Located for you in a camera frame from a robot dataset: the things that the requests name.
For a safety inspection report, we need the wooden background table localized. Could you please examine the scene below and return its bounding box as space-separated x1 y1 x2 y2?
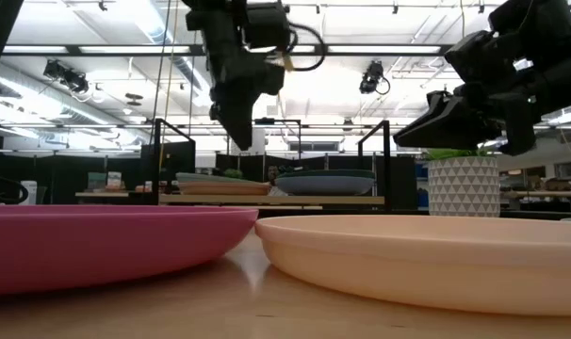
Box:
499 189 571 200

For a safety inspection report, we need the cream plate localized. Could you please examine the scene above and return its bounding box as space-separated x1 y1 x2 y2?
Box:
254 215 571 317

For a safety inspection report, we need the black looped cable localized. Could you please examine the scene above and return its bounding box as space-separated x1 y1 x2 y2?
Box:
0 172 30 206

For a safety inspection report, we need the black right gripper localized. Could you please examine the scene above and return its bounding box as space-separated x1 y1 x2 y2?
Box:
392 30 550 156

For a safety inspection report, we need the black ceiling beam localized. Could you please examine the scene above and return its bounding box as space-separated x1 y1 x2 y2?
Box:
0 43 456 57

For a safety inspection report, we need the dark teal plate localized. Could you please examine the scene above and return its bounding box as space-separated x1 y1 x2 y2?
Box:
275 169 377 180

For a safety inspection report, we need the blue plate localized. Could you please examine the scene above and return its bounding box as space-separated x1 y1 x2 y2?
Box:
274 175 376 197

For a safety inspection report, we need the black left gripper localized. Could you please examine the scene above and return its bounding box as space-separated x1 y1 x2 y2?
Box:
198 4 286 152

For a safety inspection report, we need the salmon plate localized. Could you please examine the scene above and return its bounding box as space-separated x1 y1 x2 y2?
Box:
177 181 271 197

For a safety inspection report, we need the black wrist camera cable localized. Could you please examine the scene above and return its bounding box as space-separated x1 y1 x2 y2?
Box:
285 22 327 73

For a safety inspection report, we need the pink plate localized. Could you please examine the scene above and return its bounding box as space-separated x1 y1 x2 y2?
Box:
0 204 260 298

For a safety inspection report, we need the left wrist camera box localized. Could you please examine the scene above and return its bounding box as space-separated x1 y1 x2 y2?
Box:
245 2 292 49

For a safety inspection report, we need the black ceiling-hung camera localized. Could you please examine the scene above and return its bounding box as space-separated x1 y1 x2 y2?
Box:
42 59 90 95
358 59 391 96

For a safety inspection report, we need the green succulent plant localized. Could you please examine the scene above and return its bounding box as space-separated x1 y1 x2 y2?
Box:
423 147 490 162

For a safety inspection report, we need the black wire dish rack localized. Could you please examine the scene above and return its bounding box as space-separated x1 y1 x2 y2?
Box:
151 118 393 211

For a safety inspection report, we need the green box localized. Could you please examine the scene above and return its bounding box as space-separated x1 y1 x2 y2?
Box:
87 170 108 192

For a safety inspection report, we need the white bin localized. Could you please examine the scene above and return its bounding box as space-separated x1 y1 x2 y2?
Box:
20 180 39 206

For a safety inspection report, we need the white triangle-patterned pot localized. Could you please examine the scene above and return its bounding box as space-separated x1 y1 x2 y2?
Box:
427 155 501 218

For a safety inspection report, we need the black aluminium table frame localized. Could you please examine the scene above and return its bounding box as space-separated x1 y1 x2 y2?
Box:
256 208 571 221

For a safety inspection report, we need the light teal plate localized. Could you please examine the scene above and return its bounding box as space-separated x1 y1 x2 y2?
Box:
175 171 250 185

